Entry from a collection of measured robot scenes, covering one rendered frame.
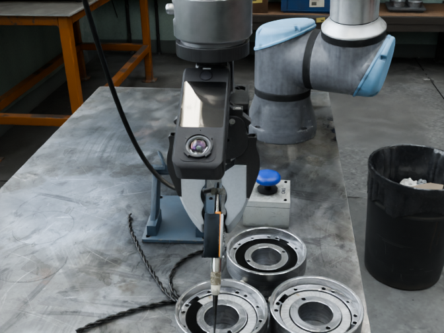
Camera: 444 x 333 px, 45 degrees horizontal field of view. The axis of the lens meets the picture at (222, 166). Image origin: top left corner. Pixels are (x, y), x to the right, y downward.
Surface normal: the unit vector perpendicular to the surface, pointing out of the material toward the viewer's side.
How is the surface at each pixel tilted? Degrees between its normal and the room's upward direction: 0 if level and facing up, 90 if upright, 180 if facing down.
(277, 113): 72
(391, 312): 0
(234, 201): 90
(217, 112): 31
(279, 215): 90
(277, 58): 88
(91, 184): 0
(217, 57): 90
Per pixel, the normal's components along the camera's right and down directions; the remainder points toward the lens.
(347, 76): -0.45, 0.57
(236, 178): -0.07, 0.46
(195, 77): -0.05, -0.53
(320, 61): -0.47, 0.10
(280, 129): -0.15, 0.17
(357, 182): -0.01, -0.89
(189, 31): -0.59, 0.38
